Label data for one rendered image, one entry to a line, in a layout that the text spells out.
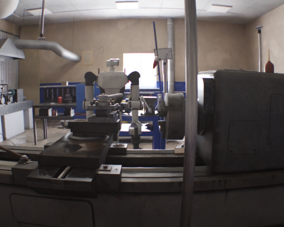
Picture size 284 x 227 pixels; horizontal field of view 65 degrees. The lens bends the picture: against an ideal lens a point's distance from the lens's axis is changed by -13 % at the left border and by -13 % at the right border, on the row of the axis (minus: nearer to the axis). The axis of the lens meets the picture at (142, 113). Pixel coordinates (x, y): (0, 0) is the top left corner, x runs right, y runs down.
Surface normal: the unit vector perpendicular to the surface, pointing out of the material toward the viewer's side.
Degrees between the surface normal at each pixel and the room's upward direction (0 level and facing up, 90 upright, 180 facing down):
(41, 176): 0
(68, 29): 90
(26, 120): 90
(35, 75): 90
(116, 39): 90
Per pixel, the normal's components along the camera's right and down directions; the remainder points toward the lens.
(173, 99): 0.00, -0.68
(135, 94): 0.14, 0.12
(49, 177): 0.00, -0.99
